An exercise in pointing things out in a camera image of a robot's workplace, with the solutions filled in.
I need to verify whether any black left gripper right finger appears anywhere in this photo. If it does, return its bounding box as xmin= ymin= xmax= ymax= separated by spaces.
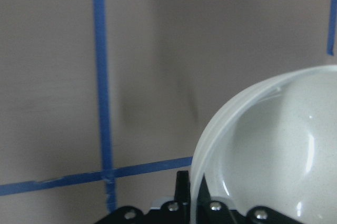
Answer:
xmin=197 ymin=176 xmax=211 ymax=224

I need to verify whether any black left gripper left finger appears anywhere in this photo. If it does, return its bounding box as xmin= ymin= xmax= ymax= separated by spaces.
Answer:
xmin=174 ymin=170 xmax=190 ymax=223

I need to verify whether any white ceramic bowl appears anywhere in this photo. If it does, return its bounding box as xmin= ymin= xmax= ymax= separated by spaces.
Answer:
xmin=191 ymin=65 xmax=336 ymax=223

